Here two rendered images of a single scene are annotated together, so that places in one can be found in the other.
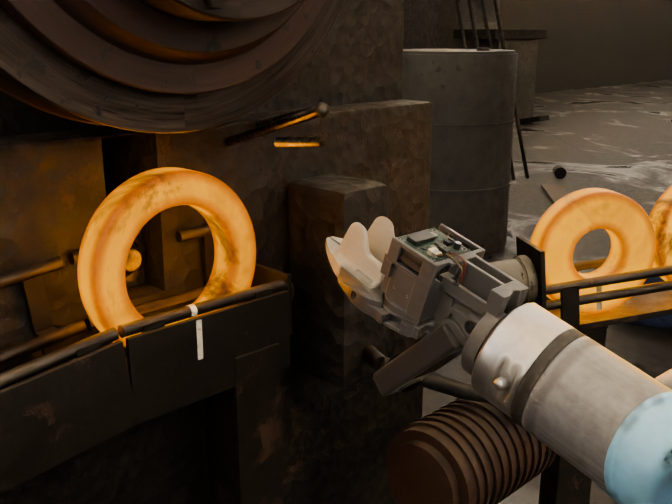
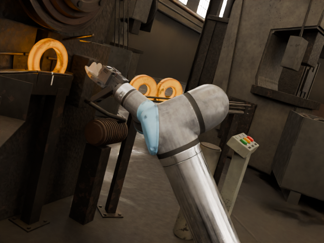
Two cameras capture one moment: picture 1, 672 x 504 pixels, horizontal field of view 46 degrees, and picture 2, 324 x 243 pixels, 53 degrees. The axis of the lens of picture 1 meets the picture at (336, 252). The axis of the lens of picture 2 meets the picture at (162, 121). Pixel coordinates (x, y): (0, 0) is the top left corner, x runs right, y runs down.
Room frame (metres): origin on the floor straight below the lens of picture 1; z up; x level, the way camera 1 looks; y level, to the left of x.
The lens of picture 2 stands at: (-0.70, 0.15, 0.88)
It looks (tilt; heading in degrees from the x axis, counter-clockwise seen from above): 10 degrees down; 340
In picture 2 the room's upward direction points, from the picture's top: 15 degrees clockwise
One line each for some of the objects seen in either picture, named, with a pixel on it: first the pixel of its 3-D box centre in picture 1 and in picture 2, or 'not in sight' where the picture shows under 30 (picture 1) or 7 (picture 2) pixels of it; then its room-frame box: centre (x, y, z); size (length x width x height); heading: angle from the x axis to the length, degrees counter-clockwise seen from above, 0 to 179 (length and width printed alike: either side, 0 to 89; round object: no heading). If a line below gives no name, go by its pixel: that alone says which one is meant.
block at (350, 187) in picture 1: (335, 278); (80, 81); (0.90, 0.00, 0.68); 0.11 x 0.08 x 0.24; 45
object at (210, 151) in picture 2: not in sight; (196, 191); (0.77, -0.70, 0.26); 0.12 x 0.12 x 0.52
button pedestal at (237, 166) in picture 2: not in sight; (229, 193); (0.69, -0.84, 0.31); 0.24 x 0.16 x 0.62; 135
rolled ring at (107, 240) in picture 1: (172, 263); (48, 61); (0.73, 0.16, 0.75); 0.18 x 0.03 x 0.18; 135
